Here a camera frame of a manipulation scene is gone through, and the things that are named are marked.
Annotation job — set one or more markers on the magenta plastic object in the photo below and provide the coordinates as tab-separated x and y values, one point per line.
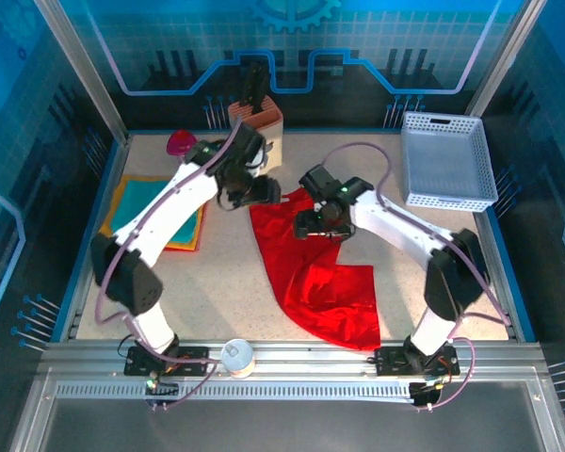
181	143

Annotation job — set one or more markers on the aluminium front rail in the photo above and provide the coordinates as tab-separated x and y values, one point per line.
311	358

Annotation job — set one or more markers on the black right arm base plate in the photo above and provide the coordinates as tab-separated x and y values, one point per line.
391	360

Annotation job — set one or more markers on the white perforated plastic basket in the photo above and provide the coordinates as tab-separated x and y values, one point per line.
445	160

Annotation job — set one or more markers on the white tin can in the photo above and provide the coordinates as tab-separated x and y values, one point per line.
237	358

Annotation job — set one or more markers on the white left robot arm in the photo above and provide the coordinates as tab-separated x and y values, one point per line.
169	207

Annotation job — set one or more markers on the beige knife block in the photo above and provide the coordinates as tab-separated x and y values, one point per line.
263	120

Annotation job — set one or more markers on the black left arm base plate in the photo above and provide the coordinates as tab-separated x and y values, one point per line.
193	360

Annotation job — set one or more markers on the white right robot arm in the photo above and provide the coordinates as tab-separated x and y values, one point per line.
395	221

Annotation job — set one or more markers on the aluminium frame post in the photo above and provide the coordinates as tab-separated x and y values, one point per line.
85	70
504	56

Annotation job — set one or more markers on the folded red t-shirt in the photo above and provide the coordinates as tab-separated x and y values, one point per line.
198	235

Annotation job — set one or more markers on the folded teal t-shirt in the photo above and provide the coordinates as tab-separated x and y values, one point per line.
136	202

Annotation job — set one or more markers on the blue table border trim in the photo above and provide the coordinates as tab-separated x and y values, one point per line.
63	325

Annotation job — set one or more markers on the stack of colourful folded cloths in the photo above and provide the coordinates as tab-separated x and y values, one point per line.
117	188

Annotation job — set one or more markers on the red t-shirt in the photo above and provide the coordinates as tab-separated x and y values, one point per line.
329	292
198	235

